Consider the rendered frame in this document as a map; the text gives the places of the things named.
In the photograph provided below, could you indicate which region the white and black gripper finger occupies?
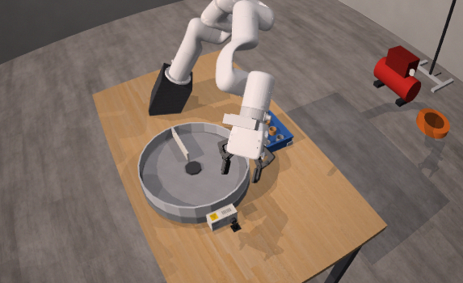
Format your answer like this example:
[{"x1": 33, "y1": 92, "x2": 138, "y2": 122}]
[
  {"x1": 217, "y1": 139, "x2": 234, "y2": 175},
  {"x1": 251, "y1": 145, "x2": 276, "y2": 184}
]

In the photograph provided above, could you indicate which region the blue crate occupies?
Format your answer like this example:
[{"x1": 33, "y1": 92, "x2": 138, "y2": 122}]
[{"x1": 267, "y1": 110, "x2": 294, "y2": 152}]

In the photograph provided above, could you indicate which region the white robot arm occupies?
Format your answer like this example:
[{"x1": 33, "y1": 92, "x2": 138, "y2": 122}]
[{"x1": 165, "y1": 0, "x2": 275, "y2": 131}]

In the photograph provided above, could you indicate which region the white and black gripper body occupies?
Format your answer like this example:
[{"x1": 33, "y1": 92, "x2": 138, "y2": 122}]
[{"x1": 227, "y1": 121, "x2": 268, "y2": 159}]

